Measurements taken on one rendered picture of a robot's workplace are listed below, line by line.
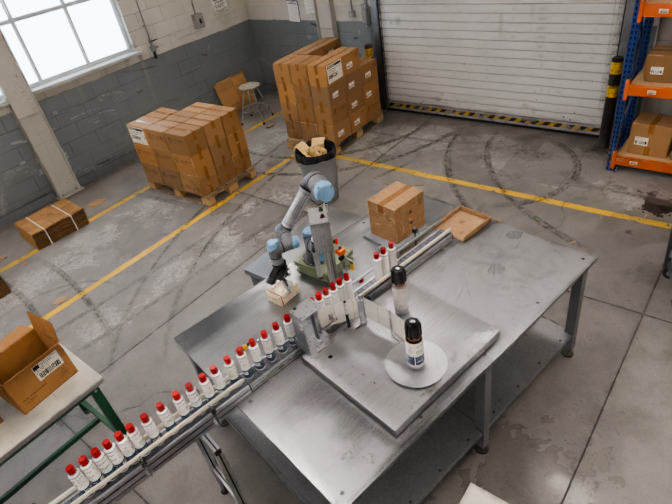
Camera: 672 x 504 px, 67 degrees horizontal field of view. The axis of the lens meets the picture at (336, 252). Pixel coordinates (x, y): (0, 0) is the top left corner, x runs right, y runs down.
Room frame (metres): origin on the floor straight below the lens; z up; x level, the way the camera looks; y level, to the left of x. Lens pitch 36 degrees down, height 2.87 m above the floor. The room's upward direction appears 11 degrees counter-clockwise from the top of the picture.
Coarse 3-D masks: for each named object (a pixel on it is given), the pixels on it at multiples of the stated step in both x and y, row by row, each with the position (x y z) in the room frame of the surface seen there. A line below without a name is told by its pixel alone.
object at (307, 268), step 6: (336, 246) 2.78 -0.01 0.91; (342, 246) 2.77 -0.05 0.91; (348, 252) 2.70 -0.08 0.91; (300, 258) 2.73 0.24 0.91; (336, 258) 2.66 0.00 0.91; (354, 258) 2.72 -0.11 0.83; (300, 264) 2.68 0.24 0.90; (306, 264) 2.66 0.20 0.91; (312, 264) 2.64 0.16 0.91; (324, 264) 2.63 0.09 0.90; (342, 264) 2.64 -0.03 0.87; (300, 270) 2.69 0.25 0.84; (306, 270) 2.65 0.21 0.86; (312, 270) 2.61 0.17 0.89; (324, 270) 2.57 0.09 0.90; (312, 276) 2.62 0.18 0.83; (324, 276) 2.55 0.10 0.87
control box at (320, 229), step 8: (312, 208) 2.38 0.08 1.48; (312, 216) 2.29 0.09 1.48; (312, 224) 2.22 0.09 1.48; (320, 224) 2.21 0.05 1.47; (328, 224) 2.22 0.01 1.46; (312, 232) 2.21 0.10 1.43; (320, 232) 2.21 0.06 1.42; (328, 232) 2.21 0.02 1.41; (320, 240) 2.21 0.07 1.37; (328, 240) 2.21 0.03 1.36; (320, 248) 2.21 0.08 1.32; (328, 248) 2.21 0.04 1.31
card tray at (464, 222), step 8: (456, 208) 3.04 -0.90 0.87; (464, 208) 3.03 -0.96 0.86; (448, 216) 2.99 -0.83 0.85; (456, 216) 2.99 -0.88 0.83; (464, 216) 2.97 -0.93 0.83; (472, 216) 2.95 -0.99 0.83; (480, 216) 2.92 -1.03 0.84; (488, 216) 2.87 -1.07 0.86; (440, 224) 2.93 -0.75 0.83; (448, 224) 2.91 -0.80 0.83; (456, 224) 2.89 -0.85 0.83; (464, 224) 2.87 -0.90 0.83; (472, 224) 2.86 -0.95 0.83; (480, 224) 2.79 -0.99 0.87; (456, 232) 2.80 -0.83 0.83; (464, 232) 2.78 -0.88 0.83; (472, 232) 2.73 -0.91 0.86; (464, 240) 2.68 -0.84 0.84
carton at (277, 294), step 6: (276, 282) 2.53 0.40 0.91; (294, 282) 2.50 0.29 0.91; (270, 288) 2.48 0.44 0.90; (276, 288) 2.47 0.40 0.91; (282, 288) 2.46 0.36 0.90; (294, 288) 2.47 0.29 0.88; (270, 294) 2.43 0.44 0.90; (276, 294) 2.41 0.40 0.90; (282, 294) 2.40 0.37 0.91; (288, 294) 2.43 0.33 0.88; (294, 294) 2.46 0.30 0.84; (270, 300) 2.44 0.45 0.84; (276, 300) 2.40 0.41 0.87; (282, 300) 2.39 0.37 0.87; (288, 300) 2.42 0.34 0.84; (282, 306) 2.38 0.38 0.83
